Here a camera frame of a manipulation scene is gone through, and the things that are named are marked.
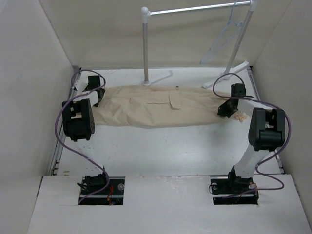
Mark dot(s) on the beige trousers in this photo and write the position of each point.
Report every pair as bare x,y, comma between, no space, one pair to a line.
158,106

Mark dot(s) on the light blue clothes hanger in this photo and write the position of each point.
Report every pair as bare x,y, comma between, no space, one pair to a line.
227,34

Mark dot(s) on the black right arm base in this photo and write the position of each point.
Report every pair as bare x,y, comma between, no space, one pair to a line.
233,190

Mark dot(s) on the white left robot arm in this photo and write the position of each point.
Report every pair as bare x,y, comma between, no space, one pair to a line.
79,125

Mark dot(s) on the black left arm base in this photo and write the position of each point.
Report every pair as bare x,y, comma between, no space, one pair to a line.
101,190

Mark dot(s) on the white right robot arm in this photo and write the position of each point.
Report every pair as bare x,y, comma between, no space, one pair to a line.
266,134

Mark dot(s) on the white clothes rack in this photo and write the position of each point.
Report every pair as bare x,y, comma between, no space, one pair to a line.
179,32

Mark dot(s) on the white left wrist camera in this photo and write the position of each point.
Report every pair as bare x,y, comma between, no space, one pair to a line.
79,86

